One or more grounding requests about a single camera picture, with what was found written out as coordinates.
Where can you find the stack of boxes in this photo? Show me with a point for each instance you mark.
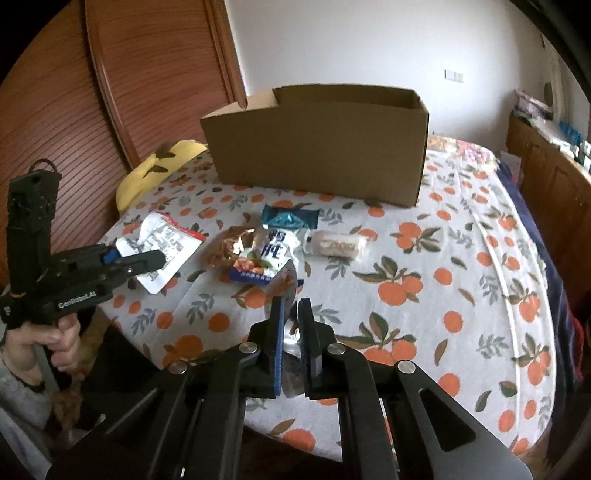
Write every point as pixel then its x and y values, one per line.
pixel 531 108

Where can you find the clear brown snack packet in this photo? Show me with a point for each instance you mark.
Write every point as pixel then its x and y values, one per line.
pixel 226 247

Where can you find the white and blue snack packet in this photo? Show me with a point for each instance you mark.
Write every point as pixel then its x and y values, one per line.
pixel 268 251

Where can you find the clear roll cake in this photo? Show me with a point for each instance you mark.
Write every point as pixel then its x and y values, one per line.
pixel 337 243

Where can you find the row of blue bottles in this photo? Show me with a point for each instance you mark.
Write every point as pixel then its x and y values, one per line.
pixel 570 134

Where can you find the yellow plush toy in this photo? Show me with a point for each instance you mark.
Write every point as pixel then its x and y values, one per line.
pixel 152 170

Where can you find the wooden slatted wardrobe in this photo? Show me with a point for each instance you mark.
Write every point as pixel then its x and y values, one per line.
pixel 115 92

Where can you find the floral blanket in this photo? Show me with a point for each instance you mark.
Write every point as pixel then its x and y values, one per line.
pixel 466 152

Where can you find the wooden cabinet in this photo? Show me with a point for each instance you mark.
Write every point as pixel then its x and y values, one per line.
pixel 549 175

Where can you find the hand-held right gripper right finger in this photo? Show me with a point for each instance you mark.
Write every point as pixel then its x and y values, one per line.
pixel 309 346

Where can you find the teal snack packet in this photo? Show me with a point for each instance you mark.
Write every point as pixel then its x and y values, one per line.
pixel 288 216

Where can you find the brown cardboard box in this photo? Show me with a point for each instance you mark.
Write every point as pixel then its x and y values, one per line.
pixel 323 152

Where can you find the white wall switch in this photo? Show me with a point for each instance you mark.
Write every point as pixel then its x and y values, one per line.
pixel 454 75

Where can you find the white crinkled snack packet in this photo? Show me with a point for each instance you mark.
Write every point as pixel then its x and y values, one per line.
pixel 161 235

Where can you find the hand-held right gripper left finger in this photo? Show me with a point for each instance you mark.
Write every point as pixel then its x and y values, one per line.
pixel 277 346

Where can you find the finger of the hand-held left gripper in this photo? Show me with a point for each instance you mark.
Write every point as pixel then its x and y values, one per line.
pixel 145 264
pixel 110 256

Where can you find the silver snack packet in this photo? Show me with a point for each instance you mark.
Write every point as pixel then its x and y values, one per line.
pixel 290 332

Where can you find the person's left hand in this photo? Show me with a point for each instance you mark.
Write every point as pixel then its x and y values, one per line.
pixel 62 344

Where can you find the person's left forearm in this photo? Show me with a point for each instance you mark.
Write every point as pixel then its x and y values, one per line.
pixel 21 392

